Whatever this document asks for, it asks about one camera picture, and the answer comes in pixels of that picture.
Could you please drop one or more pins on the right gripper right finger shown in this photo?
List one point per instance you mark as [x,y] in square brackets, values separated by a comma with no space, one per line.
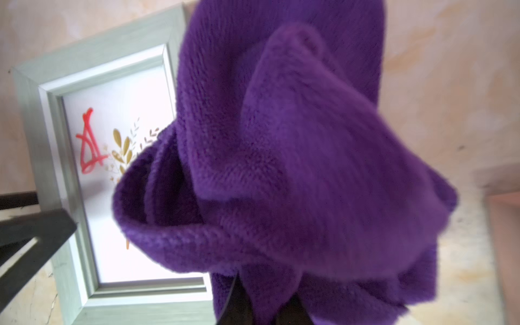
[293,313]

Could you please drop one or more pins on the purple microfiber cloth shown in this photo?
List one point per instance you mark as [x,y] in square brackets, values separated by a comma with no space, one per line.
[280,172]

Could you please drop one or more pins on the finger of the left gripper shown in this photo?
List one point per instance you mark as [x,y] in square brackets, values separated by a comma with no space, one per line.
[27,243]
[18,200]

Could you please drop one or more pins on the green frame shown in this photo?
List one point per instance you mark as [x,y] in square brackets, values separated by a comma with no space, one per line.
[89,111]

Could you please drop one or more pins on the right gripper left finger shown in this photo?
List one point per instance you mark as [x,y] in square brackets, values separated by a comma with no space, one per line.
[238,309]

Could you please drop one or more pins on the pink picture frame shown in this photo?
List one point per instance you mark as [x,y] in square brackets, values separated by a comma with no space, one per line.
[504,227]

